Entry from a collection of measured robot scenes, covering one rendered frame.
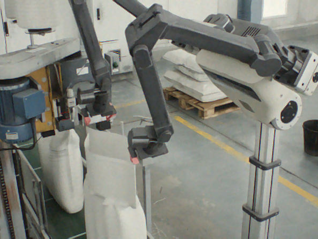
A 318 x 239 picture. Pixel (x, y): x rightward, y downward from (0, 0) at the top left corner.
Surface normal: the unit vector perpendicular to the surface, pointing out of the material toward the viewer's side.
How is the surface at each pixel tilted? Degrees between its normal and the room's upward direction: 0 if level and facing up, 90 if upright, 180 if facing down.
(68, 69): 90
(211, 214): 0
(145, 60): 118
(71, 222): 0
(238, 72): 40
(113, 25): 90
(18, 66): 90
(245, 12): 90
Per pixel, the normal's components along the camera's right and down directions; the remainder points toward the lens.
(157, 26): 0.21, 0.76
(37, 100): 0.83, 0.20
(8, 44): 0.52, 0.32
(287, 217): -0.01, -0.92
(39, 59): 0.94, 0.12
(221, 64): -0.56, -0.57
